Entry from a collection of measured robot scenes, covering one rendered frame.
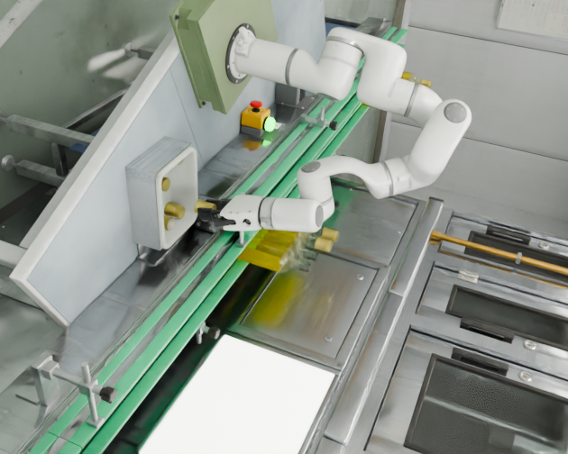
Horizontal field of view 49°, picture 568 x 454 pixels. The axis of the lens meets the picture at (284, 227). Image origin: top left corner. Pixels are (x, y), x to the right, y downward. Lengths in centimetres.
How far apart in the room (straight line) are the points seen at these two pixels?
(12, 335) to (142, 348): 48
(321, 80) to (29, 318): 100
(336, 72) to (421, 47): 616
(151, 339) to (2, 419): 34
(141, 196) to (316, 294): 61
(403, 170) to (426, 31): 620
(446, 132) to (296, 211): 38
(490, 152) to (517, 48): 129
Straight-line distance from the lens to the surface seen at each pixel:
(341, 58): 155
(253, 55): 163
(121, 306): 151
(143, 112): 151
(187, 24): 154
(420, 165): 142
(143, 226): 156
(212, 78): 162
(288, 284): 185
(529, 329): 196
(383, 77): 155
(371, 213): 225
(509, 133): 789
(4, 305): 191
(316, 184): 141
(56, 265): 139
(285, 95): 222
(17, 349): 177
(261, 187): 177
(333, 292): 183
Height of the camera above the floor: 154
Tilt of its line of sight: 17 degrees down
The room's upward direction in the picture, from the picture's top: 106 degrees clockwise
